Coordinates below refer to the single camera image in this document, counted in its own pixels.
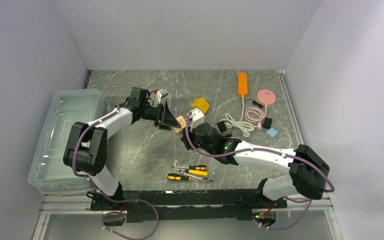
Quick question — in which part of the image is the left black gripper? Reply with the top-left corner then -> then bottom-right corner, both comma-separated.
140,101 -> 181,132

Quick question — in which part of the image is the beige wooden cube socket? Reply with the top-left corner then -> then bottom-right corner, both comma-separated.
171,115 -> 186,134

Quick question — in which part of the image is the yellow cube socket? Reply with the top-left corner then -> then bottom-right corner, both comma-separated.
191,97 -> 210,114

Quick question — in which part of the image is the black adapter with cable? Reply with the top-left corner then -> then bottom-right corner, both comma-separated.
216,120 -> 234,137

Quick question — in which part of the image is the white power cable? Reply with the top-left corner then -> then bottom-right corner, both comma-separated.
219,96 -> 256,138

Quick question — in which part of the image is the pink power cable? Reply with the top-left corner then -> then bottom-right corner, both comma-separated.
244,105 -> 268,131

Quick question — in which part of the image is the blue usb charger plug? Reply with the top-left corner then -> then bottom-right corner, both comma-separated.
266,127 -> 279,139

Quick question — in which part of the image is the round pink power socket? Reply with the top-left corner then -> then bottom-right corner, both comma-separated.
256,89 -> 277,106

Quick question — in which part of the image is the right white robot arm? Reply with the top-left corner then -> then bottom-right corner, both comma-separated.
181,122 -> 334,208

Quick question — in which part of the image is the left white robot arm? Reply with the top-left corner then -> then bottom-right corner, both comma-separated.
62,87 -> 181,210

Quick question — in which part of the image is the small yellow black screwdriver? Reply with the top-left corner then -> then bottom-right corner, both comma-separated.
172,165 -> 208,171

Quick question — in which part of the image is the middle yellow screwdriver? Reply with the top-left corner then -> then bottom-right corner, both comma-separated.
177,169 -> 208,177

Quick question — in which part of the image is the large black yellow screwdriver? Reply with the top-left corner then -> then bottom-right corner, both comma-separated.
166,173 -> 213,182

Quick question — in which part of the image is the orange power strip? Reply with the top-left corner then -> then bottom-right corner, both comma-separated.
237,72 -> 248,98

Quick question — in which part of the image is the clear plastic storage bin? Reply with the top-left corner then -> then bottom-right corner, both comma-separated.
27,88 -> 109,195

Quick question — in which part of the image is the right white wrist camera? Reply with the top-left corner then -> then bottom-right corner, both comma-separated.
188,108 -> 205,130

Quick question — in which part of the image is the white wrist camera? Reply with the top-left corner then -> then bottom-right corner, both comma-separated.
153,88 -> 169,104
188,108 -> 205,130

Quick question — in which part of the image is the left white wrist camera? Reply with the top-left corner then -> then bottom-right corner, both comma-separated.
153,88 -> 169,104

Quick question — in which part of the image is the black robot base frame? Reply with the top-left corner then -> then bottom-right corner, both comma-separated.
86,188 -> 287,223

